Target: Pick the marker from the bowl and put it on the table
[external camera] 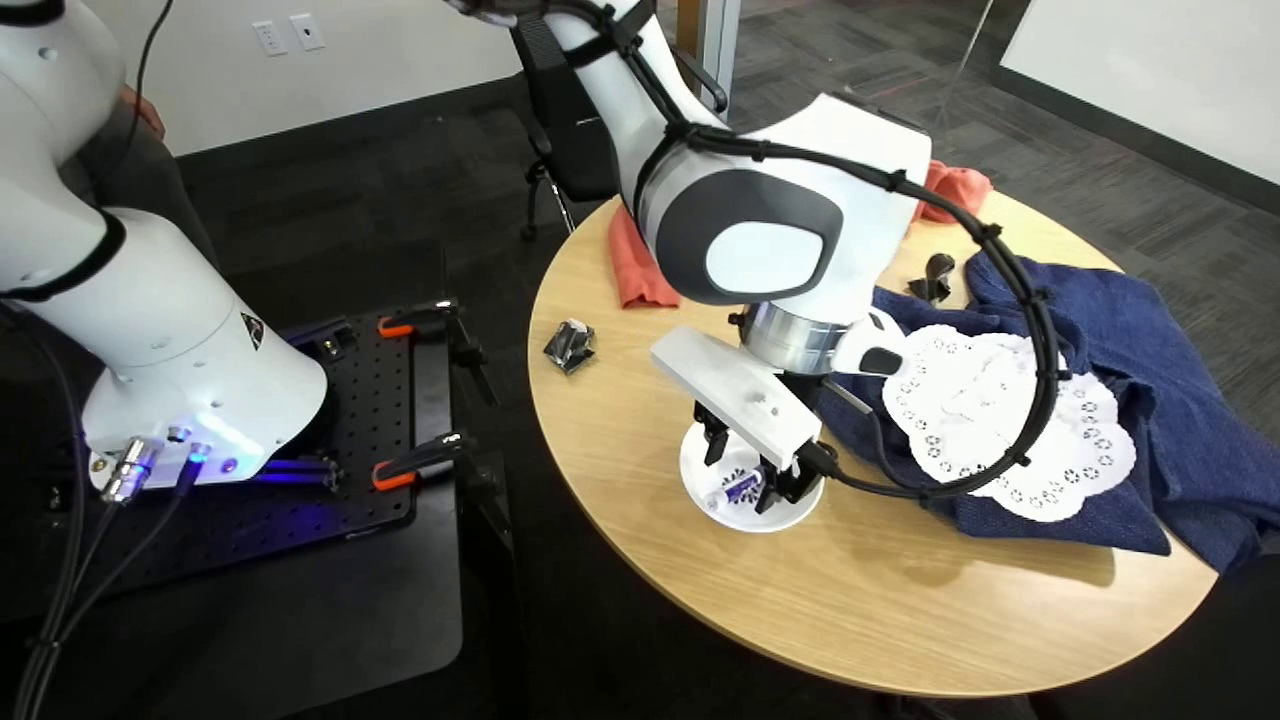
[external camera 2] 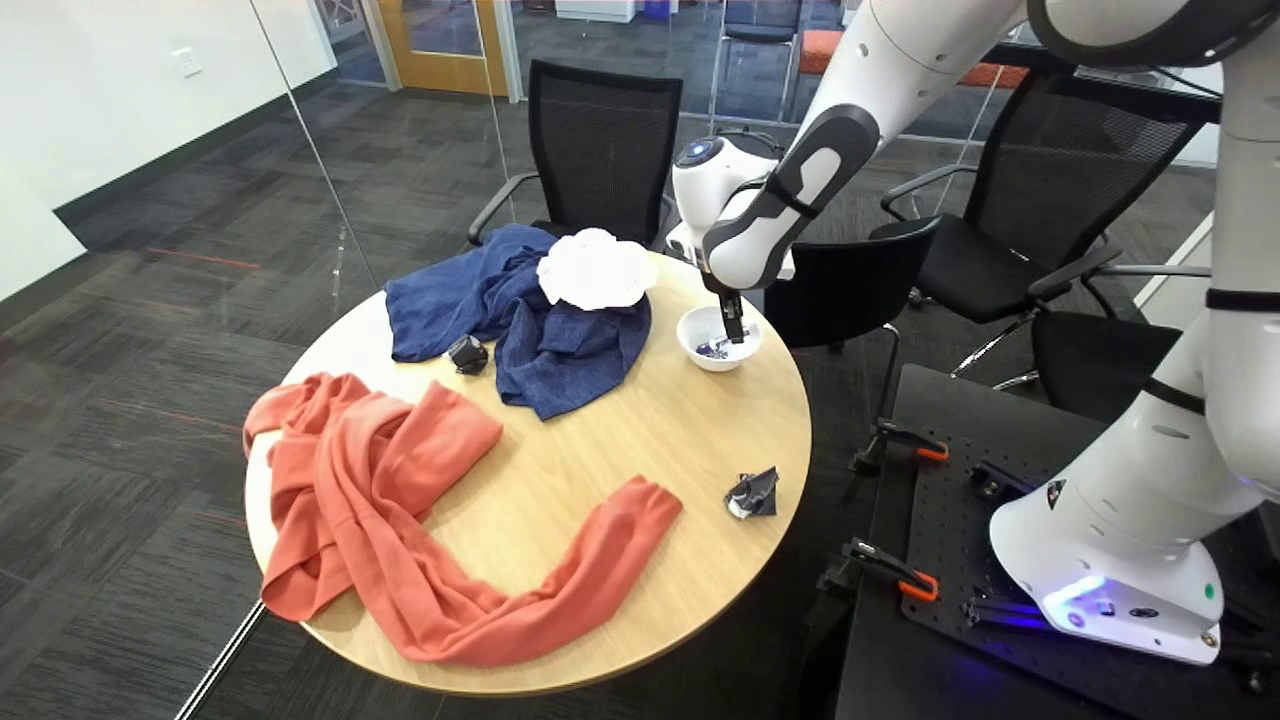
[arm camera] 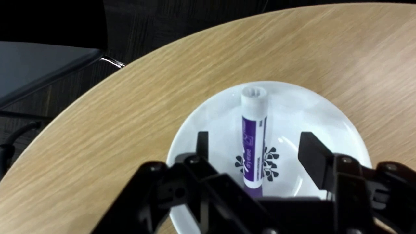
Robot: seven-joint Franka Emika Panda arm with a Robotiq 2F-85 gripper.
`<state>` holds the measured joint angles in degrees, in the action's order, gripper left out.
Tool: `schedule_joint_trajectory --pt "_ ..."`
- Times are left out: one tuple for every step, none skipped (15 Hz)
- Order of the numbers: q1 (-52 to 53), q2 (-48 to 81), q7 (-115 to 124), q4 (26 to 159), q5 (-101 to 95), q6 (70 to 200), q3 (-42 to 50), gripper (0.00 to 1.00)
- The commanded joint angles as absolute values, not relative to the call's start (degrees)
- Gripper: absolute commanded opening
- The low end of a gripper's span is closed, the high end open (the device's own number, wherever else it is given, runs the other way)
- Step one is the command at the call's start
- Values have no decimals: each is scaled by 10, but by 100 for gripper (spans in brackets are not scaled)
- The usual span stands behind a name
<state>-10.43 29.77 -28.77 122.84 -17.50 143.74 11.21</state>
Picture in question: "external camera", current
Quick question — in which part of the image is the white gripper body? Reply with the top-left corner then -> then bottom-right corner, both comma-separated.
649,327 -> 826,481

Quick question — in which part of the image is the purple marker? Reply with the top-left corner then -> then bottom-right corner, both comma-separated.
714,461 -> 769,513

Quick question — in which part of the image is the white bowl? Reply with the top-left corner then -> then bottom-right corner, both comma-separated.
676,414 -> 826,536

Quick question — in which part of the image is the orange cloth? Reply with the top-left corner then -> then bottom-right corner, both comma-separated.
606,155 -> 997,311

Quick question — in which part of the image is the small black binder clip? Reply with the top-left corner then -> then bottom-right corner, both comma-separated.
538,314 -> 598,376

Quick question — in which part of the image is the white paper doily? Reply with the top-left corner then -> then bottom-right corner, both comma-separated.
879,325 -> 1141,526

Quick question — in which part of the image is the small dark clip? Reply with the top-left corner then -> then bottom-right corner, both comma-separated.
908,249 -> 959,302

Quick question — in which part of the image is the orange black clamp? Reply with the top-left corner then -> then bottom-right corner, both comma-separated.
367,428 -> 472,496
377,296 -> 464,340

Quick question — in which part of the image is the black office chair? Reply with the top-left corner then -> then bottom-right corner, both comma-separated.
508,8 -> 633,241

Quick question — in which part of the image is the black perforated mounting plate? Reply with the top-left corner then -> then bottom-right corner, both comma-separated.
75,311 -> 464,592

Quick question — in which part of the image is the dark blue cloth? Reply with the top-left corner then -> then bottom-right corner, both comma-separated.
794,253 -> 1280,577

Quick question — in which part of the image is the black robot stand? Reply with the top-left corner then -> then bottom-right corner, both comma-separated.
0,311 -> 472,720

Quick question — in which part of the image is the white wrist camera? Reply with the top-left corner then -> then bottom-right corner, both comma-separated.
830,309 -> 910,386

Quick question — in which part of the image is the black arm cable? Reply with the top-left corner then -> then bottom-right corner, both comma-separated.
565,0 -> 1066,508

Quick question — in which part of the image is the white wall outlet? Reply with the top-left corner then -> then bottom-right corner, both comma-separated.
250,11 -> 295,59
287,8 -> 326,54

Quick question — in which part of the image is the black base cable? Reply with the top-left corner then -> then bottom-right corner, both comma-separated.
32,454 -> 205,720
7,363 -> 119,720

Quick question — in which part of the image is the black wall cable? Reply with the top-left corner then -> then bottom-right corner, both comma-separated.
122,0 -> 178,127

